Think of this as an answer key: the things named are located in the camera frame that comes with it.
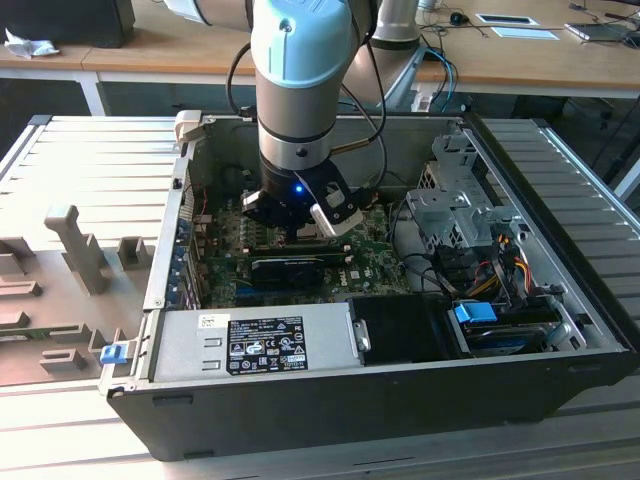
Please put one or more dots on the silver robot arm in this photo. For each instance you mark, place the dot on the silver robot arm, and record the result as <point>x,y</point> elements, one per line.
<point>295,100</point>

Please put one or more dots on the CPU socket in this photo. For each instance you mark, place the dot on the CPU socket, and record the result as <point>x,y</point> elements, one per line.
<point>278,235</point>

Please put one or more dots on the black graphics card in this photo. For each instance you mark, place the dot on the black graphics card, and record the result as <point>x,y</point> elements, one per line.
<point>285,274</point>

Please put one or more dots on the green motherboard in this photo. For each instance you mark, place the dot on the green motherboard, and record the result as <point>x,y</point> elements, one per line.
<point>370,255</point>

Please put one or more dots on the beige case latch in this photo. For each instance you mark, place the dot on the beige case latch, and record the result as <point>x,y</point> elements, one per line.
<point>187,122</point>

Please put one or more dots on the silver drive cage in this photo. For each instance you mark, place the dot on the silver drive cage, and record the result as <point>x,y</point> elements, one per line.
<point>440,207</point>

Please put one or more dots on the silver power supply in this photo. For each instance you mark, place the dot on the silver power supply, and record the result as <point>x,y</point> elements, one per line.
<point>190,350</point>

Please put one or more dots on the wooden desk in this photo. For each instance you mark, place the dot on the wooden desk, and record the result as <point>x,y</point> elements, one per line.
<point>175,45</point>

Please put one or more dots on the black open PC case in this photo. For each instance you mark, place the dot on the black open PC case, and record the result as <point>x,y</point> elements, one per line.
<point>300,415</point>

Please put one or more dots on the hard disk in blue carrier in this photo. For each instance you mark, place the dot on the hard disk in blue carrier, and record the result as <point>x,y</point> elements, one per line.
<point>472,312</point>

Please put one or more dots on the white cup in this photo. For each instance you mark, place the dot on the white cup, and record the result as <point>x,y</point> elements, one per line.
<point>429,5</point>

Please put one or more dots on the grey parts rack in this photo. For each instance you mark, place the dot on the grey parts rack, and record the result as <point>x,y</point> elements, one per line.
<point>45,272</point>

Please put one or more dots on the black computer mouse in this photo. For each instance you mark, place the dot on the black computer mouse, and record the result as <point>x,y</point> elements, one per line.
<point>457,18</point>

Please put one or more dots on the black computer box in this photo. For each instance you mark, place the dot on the black computer box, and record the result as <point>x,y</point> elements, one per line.
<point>65,20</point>

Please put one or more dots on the crumpled white paper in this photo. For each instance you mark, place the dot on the crumpled white paper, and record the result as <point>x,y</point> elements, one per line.
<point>30,47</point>

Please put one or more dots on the grey laptop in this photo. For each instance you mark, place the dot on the grey laptop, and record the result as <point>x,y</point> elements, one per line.
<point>597,32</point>

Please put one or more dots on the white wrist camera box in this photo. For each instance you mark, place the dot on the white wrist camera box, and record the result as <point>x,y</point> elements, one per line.
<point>332,225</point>

